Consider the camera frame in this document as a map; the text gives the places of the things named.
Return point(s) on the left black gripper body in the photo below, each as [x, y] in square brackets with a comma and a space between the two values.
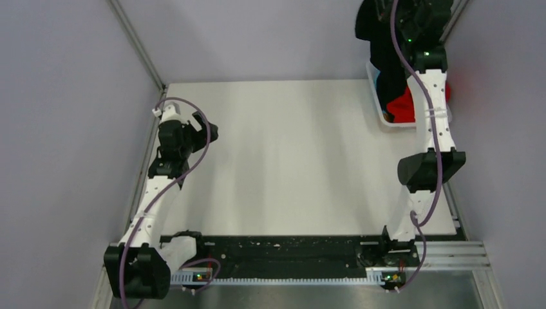
[194, 140]

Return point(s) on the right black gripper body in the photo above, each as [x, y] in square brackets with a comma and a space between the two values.
[404, 9]

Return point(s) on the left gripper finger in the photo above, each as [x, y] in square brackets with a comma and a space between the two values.
[206, 135]
[200, 123]

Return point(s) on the black t shirt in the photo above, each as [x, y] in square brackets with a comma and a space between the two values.
[391, 81]

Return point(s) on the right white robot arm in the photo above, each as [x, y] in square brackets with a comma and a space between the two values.
[435, 161]

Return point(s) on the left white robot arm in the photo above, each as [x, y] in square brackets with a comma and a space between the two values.
[140, 265]

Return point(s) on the white plastic basket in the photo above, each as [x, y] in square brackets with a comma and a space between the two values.
[427, 99]

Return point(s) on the red t shirt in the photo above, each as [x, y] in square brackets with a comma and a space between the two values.
[401, 109]

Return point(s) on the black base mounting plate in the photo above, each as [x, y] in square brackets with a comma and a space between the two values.
[300, 257]

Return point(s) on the white slotted cable duct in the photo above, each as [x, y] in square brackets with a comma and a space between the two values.
[195, 277]

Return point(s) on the aluminium frame rail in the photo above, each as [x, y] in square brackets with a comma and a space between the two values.
[455, 255]

